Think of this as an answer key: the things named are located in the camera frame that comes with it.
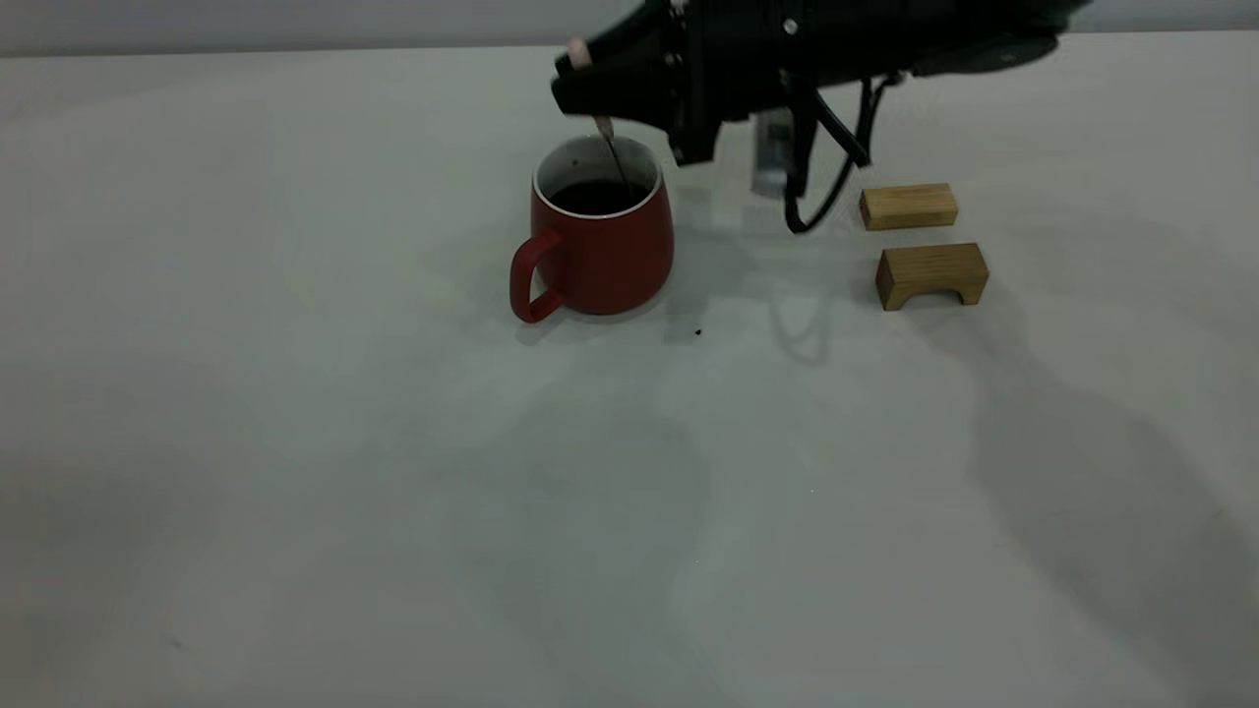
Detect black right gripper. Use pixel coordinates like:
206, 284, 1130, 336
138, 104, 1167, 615
550, 0, 822, 166

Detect metal spoon with pink handle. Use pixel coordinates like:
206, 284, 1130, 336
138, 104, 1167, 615
569, 37, 635, 193

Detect red ceramic mug with coffee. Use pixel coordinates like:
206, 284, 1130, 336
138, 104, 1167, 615
509, 136, 676, 325

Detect flat rectangular wooden block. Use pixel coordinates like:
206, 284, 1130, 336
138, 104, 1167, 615
859, 183, 959, 232

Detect arched wooden block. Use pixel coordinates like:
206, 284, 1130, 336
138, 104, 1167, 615
875, 243, 989, 312

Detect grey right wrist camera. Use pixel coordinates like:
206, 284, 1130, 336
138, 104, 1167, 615
750, 108, 796, 195

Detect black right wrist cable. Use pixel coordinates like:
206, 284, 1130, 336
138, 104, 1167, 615
784, 71, 901, 235

